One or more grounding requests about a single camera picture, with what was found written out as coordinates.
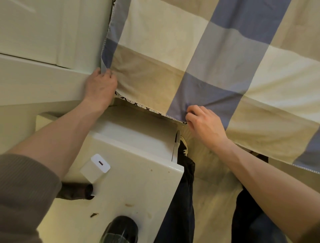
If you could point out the person's right hand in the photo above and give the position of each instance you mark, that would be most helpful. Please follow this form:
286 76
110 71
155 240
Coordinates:
207 130

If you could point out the person's left hand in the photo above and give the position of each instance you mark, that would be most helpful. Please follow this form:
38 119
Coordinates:
100 90

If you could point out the person's right thumb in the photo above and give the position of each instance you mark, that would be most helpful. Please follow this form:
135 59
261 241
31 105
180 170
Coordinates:
191 118

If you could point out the person's left fingers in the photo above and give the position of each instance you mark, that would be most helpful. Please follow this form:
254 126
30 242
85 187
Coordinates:
108 75

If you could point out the blue and beige checked cloth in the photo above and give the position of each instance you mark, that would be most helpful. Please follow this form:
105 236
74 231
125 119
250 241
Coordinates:
212 57

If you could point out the person's left forearm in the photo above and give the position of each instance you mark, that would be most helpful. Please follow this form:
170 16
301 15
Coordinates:
57 140

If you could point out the person's right forearm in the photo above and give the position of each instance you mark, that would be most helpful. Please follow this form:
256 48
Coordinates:
270 187

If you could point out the black and white shoe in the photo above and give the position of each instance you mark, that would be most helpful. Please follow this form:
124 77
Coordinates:
184 146

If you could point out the white wooden panel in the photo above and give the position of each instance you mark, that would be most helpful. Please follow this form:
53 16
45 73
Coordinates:
37 82

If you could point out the white door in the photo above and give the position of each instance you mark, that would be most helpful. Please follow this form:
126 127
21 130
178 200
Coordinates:
50 27

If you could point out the white bedside cabinet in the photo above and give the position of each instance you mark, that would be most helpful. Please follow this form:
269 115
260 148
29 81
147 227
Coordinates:
140 190

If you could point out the white charger adapter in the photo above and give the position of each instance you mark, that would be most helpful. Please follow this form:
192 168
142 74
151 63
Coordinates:
95 168

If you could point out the dark blue trousers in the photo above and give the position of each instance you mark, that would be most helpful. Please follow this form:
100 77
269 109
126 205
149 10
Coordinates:
180 212

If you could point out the dark brown cylindrical bottle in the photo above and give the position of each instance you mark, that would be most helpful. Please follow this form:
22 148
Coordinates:
75 191

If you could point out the black glossy bottle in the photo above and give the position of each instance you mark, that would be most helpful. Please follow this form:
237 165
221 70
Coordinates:
122 230

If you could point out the small brown crumb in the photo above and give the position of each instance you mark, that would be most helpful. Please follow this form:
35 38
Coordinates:
94 214

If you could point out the grey-brown ribbed sleeve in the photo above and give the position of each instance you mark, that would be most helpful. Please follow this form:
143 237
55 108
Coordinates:
22 197

